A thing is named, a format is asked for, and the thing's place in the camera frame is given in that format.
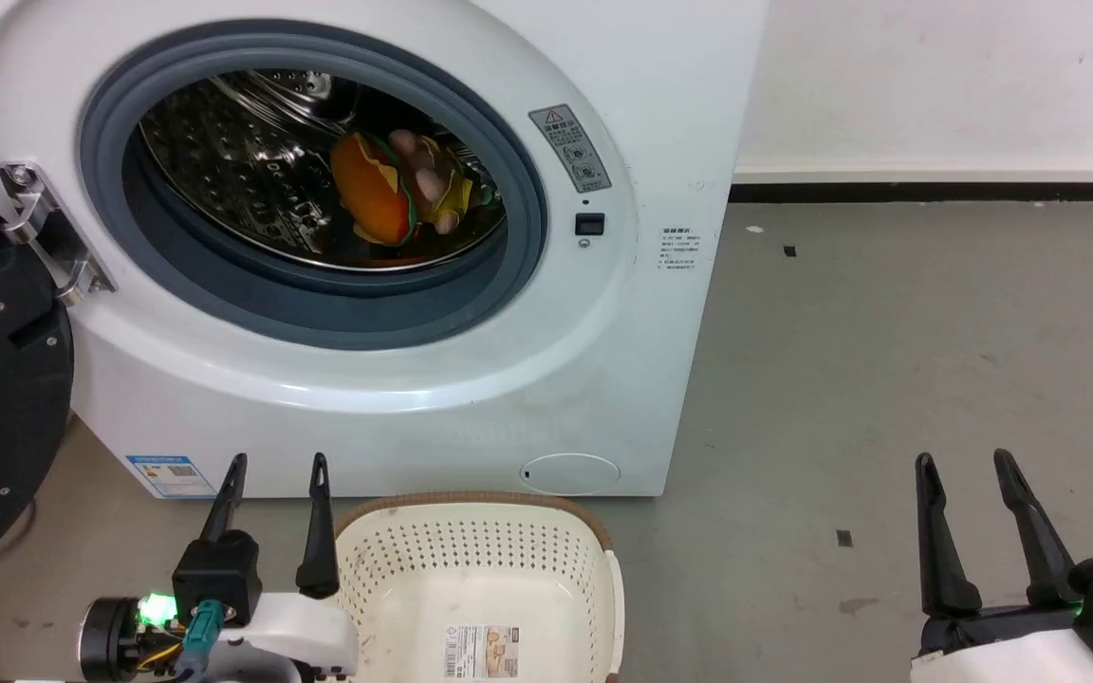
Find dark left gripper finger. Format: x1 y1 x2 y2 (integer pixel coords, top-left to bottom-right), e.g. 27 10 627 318
199 452 250 545
295 452 342 601

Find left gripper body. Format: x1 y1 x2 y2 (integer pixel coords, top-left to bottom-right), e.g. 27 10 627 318
172 529 361 683

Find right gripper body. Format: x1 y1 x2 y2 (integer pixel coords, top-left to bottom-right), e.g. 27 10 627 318
908 558 1093 683

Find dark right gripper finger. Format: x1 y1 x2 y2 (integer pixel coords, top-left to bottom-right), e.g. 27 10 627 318
914 452 984 619
992 448 1082 610

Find cream perforated laundry basket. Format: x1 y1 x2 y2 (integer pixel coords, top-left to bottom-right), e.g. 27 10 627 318
332 490 626 683

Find white front-load washing machine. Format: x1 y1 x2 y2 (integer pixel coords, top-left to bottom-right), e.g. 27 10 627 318
0 0 770 500

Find black round washing machine door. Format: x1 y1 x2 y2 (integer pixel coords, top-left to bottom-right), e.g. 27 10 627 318
0 178 75 595

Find hamburger plush toy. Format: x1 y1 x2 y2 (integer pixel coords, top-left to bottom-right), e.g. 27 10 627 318
329 129 477 250

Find blue energy label sticker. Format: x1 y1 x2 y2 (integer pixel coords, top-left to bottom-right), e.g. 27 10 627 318
124 453 218 501

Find barcode product label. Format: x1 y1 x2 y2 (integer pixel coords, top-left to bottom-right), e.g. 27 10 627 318
442 622 521 681

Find grey rubber door gasket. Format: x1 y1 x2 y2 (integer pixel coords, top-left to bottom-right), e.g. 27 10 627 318
79 32 548 351

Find round white filter cover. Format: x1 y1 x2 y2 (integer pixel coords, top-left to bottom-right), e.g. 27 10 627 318
519 452 621 497

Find chrome door hinge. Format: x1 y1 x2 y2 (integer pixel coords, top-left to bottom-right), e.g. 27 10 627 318
0 162 117 305

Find perforated steel drum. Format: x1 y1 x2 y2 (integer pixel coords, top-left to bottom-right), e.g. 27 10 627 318
134 68 509 272

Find small text sticker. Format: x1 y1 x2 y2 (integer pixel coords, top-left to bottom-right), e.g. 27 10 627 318
657 225 700 274

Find grey warning label sticker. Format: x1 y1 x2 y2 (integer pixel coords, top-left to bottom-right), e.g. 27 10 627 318
528 103 613 194

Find teal plug cable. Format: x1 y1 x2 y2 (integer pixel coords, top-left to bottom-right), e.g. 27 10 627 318
181 599 227 683

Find black wall baseboard strip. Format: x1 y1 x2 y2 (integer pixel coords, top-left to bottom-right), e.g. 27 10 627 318
729 181 1093 204

